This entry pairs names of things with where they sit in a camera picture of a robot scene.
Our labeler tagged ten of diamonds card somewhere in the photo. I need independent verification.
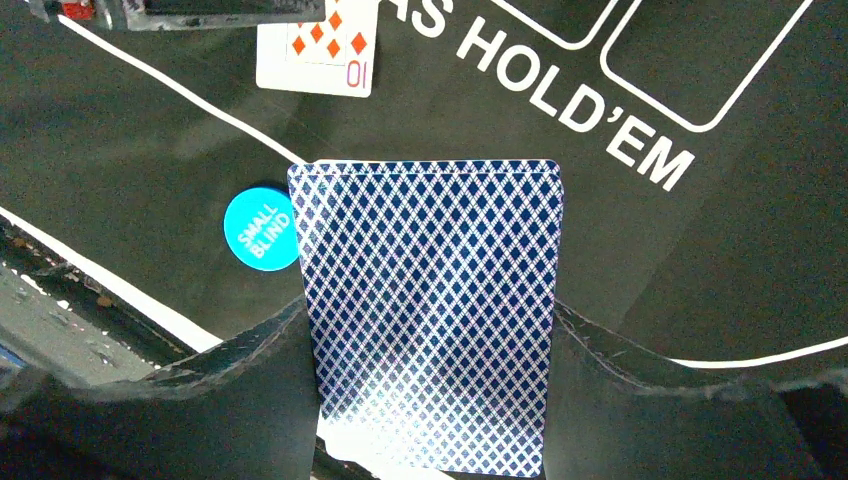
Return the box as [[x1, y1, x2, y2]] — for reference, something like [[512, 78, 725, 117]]
[[255, 1, 379, 98]]

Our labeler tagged black poker felt mat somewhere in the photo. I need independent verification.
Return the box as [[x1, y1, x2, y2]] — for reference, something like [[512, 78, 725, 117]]
[[1, 1, 847, 381]]

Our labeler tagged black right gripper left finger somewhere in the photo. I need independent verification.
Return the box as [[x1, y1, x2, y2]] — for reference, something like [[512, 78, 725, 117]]
[[1, 298, 319, 479]]

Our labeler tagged blue card deck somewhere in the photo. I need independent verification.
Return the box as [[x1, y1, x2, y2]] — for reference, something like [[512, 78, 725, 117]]
[[288, 159, 564, 477]]

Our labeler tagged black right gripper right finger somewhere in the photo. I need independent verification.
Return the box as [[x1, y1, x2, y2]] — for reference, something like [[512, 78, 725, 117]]
[[543, 303, 847, 479]]

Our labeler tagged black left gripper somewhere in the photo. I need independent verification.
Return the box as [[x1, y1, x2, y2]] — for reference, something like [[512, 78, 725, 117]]
[[29, 0, 326, 32]]

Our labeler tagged blue round button chip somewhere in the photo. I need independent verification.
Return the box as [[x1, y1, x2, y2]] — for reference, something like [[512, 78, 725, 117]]
[[222, 186, 299, 272]]

